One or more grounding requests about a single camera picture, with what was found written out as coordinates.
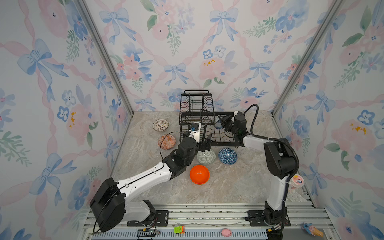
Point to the orange plastic bowl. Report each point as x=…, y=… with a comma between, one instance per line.
x=199, y=175

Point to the black wire dish rack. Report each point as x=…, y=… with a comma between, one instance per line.
x=198, y=106

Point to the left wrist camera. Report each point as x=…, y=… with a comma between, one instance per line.
x=195, y=128

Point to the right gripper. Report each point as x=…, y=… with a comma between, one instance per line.
x=226, y=119

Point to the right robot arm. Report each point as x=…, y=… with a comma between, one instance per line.
x=282, y=163

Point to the ice cream cone toy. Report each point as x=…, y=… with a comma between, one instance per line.
x=310, y=229

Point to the pink lidded cup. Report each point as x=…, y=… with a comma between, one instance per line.
x=297, y=181

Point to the green orange small toy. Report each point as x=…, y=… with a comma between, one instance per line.
x=179, y=230

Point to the red patterned bowl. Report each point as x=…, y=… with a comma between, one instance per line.
x=167, y=142

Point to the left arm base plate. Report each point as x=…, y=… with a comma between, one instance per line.
x=159, y=219

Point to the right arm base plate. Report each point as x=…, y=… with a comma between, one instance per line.
x=268, y=219

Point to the white lattice bowl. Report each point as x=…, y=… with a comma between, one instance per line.
x=160, y=125

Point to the pink round toy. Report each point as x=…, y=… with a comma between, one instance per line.
x=226, y=233

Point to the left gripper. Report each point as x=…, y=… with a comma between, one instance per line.
x=203, y=148

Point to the dark blue patterned bowl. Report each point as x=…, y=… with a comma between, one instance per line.
x=228, y=156

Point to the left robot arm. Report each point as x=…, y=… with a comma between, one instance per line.
x=112, y=203

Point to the green patterned bowl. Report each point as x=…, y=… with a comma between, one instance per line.
x=206, y=157

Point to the blue floral bowl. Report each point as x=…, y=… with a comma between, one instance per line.
x=218, y=123

